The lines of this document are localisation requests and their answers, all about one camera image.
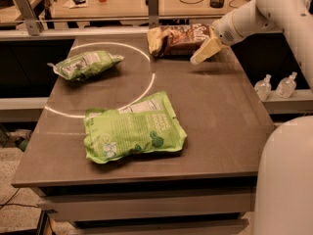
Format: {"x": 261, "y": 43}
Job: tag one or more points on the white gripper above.
{"x": 227, "y": 29}

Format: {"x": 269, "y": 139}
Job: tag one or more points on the brown chip bag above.
{"x": 177, "y": 40}

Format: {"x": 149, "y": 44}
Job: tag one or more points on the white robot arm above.
{"x": 284, "y": 192}

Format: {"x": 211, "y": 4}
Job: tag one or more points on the large green rice chip bag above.
{"x": 147, "y": 126}

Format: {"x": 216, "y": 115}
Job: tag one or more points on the small green chip bag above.
{"x": 84, "y": 65}

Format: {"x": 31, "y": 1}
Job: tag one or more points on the clear sanitizer bottle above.
{"x": 286, "y": 86}
{"x": 263, "y": 87}

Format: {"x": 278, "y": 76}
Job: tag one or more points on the lower table drawer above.
{"x": 207, "y": 227}

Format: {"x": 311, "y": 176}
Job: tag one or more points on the table drawer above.
{"x": 149, "y": 204}
{"x": 207, "y": 227}

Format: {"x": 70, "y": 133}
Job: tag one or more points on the upper table drawer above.
{"x": 149, "y": 204}

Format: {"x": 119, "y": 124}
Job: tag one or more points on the middle metal bracket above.
{"x": 153, "y": 13}

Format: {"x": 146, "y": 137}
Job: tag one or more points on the metal bracket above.
{"x": 153, "y": 13}
{"x": 32, "y": 23}

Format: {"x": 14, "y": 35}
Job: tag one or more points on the left metal bracket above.
{"x": 32, "y": 23}

